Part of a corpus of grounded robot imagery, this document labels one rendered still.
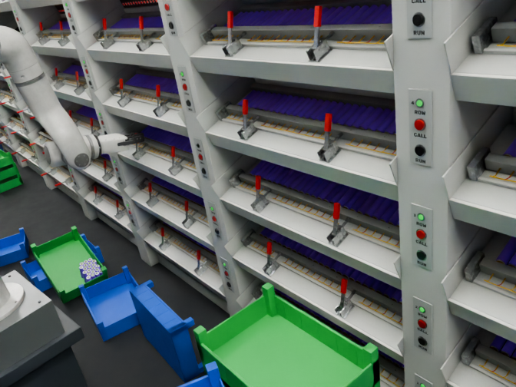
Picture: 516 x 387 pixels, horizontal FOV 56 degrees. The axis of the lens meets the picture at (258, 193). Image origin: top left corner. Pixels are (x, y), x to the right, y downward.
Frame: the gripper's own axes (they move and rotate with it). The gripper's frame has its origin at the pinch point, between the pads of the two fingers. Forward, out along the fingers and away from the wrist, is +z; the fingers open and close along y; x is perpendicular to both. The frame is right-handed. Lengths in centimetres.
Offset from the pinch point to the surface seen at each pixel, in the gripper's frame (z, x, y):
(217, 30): -2, 37, 59
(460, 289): 0, -7, 125
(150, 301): -18, -45, 34
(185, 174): 0.4, -6.9, 31.8
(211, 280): 5, -47, 34
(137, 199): 1.7, -27.4, -11.0
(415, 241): -4, 1, 118
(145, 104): -1.2, 13.4, 12.5
